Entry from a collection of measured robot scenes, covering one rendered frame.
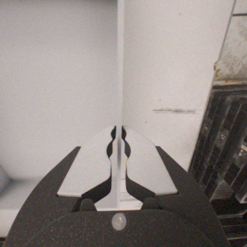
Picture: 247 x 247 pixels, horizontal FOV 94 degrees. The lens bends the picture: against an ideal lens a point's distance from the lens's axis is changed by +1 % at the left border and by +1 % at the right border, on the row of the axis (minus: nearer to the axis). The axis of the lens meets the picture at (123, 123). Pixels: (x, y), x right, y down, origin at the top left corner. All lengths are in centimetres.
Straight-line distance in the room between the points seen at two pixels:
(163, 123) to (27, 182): 26
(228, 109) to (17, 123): 70
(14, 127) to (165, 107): 21
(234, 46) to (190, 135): 95
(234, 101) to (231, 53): 49
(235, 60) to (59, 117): 110
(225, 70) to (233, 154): 61
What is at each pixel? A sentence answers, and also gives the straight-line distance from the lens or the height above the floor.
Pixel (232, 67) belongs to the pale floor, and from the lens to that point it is 114.
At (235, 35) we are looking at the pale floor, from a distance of 111.
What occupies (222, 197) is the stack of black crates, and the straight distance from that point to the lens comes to 125.
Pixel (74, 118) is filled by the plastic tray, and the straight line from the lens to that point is 17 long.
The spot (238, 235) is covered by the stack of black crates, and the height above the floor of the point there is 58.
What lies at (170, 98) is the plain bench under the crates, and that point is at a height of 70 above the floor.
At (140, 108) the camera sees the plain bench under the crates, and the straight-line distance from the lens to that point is 16.
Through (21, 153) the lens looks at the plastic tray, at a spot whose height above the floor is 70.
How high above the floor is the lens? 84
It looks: 61 degrees down
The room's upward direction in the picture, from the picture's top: 176 degrees clockwise
